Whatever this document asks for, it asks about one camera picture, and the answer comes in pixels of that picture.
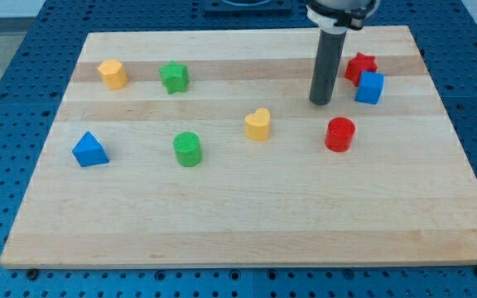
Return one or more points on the wooden board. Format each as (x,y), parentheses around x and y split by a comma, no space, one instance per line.
(404,194)

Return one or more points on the blue triangle block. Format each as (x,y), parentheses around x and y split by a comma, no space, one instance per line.
(89,152)

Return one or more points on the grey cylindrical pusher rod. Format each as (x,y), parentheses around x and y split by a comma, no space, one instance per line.
(326,66)

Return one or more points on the red star block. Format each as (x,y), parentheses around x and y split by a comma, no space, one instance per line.
(357,65)

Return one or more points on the white black robot arm flange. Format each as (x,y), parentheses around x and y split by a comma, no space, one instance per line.
(337,16)

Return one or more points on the red cylinder block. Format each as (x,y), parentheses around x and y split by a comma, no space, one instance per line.
(339,135)

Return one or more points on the green star block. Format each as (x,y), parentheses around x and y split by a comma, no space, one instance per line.
(174,77)

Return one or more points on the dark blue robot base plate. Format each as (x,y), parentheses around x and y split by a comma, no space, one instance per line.
(214,7)

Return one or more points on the green cylinder block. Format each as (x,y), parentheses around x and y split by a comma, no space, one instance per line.
(187,148)

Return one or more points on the blue cube block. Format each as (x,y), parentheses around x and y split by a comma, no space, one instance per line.
(370,87)

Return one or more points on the yellow hexagon block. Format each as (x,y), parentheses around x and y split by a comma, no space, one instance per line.
(113,74)

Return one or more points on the yellow heart block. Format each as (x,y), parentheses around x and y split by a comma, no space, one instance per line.
(258,125)

